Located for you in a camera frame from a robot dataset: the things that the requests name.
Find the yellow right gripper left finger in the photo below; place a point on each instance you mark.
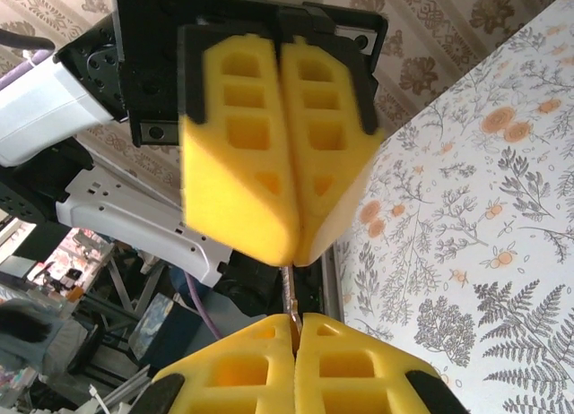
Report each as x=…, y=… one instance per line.
x=278, y=387

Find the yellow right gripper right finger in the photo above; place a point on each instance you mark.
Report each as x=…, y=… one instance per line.
x=309, y=387

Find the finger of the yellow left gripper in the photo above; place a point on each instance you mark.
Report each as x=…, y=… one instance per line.
x=332, y=176
x=233, y=199

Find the small brass key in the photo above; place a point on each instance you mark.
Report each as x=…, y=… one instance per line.
x=292, y=306

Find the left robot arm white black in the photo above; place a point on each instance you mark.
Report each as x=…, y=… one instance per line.
x=45, y=109

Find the small blue painted box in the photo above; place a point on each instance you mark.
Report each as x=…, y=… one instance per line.
x=157, y=324

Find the floral patterned table cover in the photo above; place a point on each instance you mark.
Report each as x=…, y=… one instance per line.
x=471, y=252

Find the pink cluttered shelf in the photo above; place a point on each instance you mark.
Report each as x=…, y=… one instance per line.
x=76, y=261

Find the person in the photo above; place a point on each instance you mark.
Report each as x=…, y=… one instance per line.
x=27, y=329

